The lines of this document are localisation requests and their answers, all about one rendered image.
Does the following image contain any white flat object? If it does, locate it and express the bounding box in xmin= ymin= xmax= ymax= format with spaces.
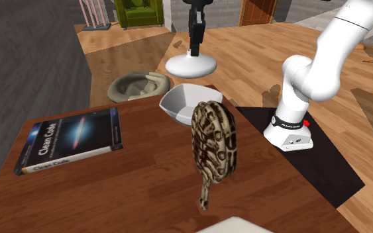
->
xmin=195 ymin=216 xmax=273 ymax=233

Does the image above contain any brown patterned paddle-shaped figure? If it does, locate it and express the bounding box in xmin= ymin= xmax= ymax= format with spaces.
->
xmin=191 ymin=100 xmax=238 ymax=212

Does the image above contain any brown wooden door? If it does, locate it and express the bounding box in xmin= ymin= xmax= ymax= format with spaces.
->
xmin=237 ymin=0 xmax=280 ymax=27

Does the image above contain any beige round pet bed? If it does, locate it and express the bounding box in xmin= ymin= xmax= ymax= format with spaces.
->
xmin=107 ymin=71 xmax=172 ymax=104

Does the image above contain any white round dome object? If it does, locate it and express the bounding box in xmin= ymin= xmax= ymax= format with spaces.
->
xmin=164 ymin=49 xmax=218 ymax=79

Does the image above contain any green armchair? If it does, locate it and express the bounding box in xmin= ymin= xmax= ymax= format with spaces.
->
xmin=114 ymin=0 xmax=165 ymax=30

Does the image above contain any brown wooden table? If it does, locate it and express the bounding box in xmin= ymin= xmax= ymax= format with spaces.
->
xmin=0 ymin=84 xmax=360 ymax=233

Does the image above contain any pink rack on grey base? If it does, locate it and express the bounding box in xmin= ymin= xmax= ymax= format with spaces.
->
xmin=78 ymin=0 xmax=113 ymax=32

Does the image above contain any dark blue hardcover book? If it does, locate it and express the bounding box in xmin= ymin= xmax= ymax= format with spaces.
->
xmin=13 ymin=107 xmax=125 ymax=177

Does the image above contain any white angular bowl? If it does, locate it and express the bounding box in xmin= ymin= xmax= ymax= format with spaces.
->
xmin=158 ymin=83 xmax=224 ymax=127

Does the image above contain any black robot stand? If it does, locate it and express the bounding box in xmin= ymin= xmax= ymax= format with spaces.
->
xmin=234 ymin=106 xmax=366 ymax=209

